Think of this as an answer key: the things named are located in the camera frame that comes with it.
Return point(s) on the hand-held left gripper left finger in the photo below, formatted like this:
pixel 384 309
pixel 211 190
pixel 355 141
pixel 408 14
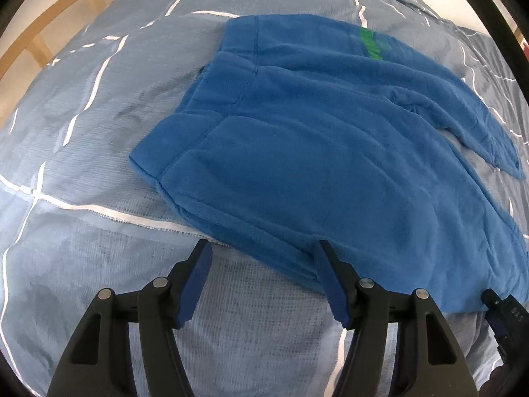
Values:
pixel 194 285

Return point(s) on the blue checked blanket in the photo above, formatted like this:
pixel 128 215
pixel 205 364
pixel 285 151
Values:
pixel 103 132

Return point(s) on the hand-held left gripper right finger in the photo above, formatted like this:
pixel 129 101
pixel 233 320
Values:
pixel 332 293

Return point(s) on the wooden bed frame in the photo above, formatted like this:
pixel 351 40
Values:
pixel 39 49

